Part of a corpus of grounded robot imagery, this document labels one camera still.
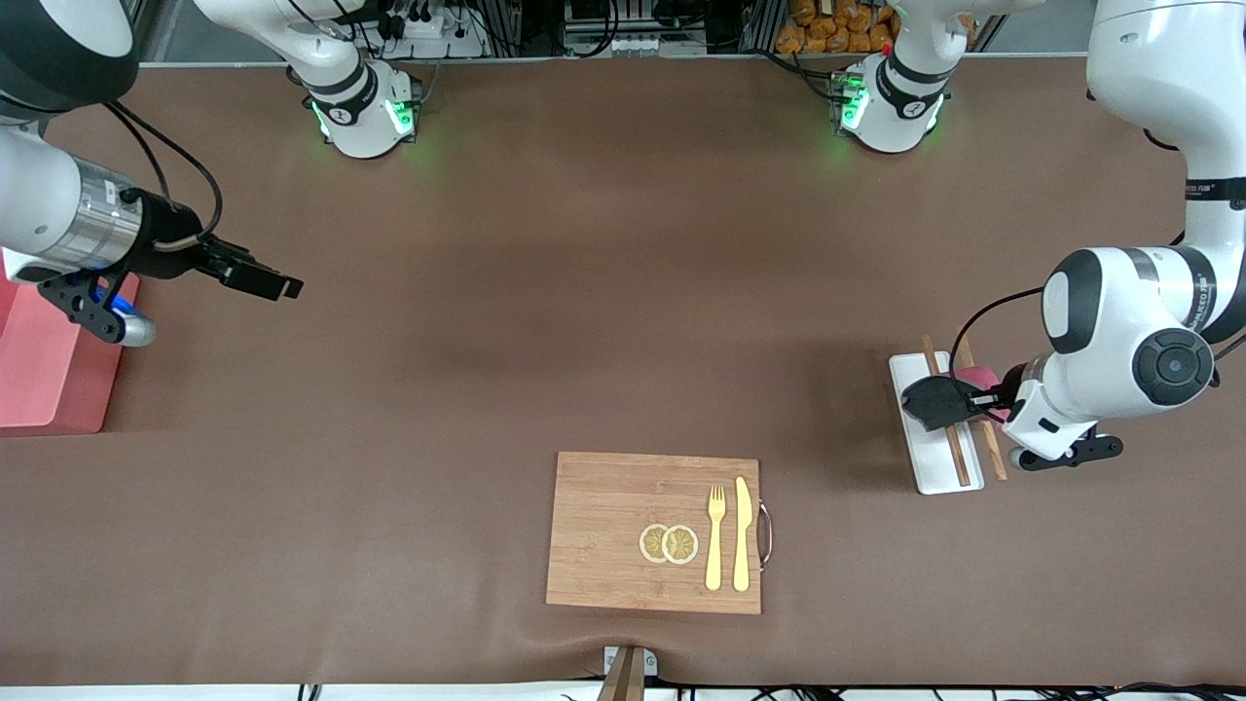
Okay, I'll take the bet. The pink and grey cloth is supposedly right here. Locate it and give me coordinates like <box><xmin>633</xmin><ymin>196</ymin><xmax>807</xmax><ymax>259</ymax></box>
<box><xmin>899</xmin><ymin>364</ymin><xmax>1011</xmax><ymax>433</ymax></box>

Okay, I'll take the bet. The white rectangular tray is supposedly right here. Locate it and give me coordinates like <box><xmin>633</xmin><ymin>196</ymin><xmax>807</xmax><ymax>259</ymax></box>
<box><xmin>888</xmin><ymin>350</ymin><xmax>986</xmax><ymax>496</ymax></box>

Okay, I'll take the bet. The pink plastic bin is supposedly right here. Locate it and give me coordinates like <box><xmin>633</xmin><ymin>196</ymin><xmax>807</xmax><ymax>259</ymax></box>
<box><xmin>0</xmin><ymin>273</ymin><xmax>140</xmax><ymax>436</ymax></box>

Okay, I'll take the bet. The brown table cover mat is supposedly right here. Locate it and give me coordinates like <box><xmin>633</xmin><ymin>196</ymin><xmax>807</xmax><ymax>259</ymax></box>
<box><xmin>0</xmin><ymin>54</ymin><xmax>1246</xmax><ymax>688</ymax></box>

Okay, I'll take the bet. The yellow knife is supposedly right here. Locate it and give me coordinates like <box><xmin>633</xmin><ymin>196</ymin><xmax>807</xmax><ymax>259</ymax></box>
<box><xmin>733</xmin><ymin>476</ymin><xmax>753</xmax><ymax>593</ymax></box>

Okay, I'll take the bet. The white power strip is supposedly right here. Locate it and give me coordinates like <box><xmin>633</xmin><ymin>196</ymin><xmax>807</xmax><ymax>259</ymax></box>
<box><xmin>387</xmin><ymin>8</ymin><xmax>485</xmax><ymax>59</ymax></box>

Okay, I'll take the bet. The yellow fork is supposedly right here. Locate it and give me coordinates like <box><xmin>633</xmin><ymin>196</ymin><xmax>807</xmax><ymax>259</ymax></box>
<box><xmin>705</xmin><ymin>485</ymin><xmax>727</xmax><ymax>592</ymax></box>

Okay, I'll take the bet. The orange snack bags pile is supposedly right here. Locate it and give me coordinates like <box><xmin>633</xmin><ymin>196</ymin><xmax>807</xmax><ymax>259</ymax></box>
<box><xmin>776</xmin><ymin>0</ymin><xmax>908</xmax><ymax>55</ymax></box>

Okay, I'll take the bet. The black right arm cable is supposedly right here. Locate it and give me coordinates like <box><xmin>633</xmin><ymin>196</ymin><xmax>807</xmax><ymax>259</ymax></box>
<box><xmin>102</xmin><ymin>97</ymin><xmax>226</xmax><ymax>254</ymax></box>

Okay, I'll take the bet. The metal bracket with wooden post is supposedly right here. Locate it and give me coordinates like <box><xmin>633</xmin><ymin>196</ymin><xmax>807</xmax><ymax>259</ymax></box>
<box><xmin>596</xmin><ymin>645</ymin><xmax>659</xmax><ymax>701</ymax></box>

